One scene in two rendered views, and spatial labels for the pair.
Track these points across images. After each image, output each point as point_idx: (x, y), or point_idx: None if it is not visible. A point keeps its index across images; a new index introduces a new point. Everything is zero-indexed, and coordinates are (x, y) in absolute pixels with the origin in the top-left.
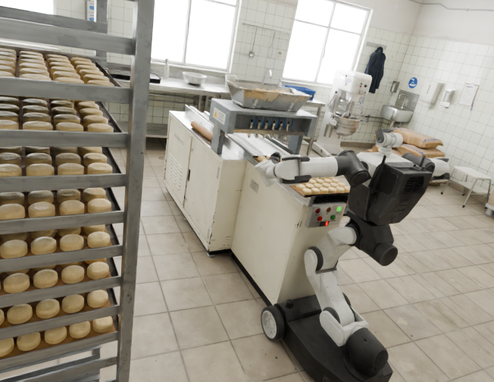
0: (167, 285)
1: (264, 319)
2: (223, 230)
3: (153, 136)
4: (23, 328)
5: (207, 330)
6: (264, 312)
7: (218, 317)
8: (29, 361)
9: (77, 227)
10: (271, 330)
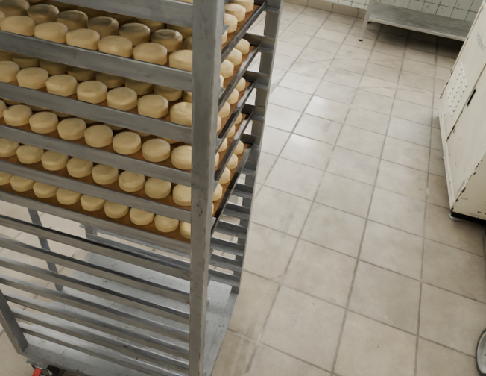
0: (373, 227)
1: (485, 341)
2: (485, 191)
3: (456, 37)
4: (93, 189)
5: (394, 306)
6: None
7: (418, 299)
8: (103, 228)
9: (138, 80)
10: None
